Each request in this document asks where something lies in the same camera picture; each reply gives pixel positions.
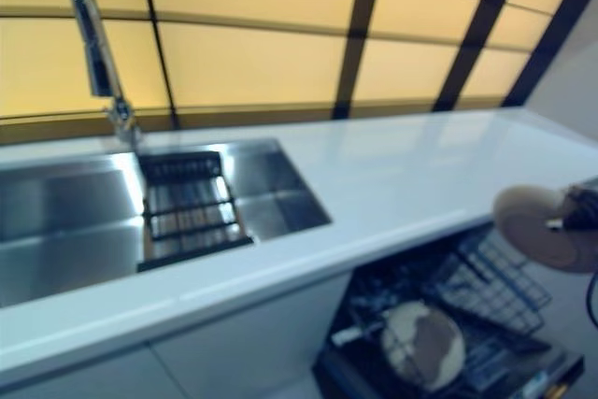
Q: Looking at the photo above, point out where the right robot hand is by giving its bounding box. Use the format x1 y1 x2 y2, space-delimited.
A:
544 180 598 233

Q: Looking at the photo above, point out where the stainless steel sink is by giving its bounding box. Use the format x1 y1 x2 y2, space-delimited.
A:
0 136 334 309

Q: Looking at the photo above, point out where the white glossy kitchen cabinet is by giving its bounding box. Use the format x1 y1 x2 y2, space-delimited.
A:
0 272 357 399

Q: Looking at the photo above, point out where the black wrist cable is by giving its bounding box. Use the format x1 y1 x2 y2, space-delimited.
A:
585 271 598 331

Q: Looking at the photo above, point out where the cream round plate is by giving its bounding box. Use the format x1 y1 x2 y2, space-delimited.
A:
380 301 467 393
493 185 598 275

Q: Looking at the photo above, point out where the chrome kitchen faucet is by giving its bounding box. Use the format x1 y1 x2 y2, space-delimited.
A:
64 0 141 148

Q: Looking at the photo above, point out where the black sink dish rack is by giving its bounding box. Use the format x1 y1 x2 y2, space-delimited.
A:
135 150 256 274

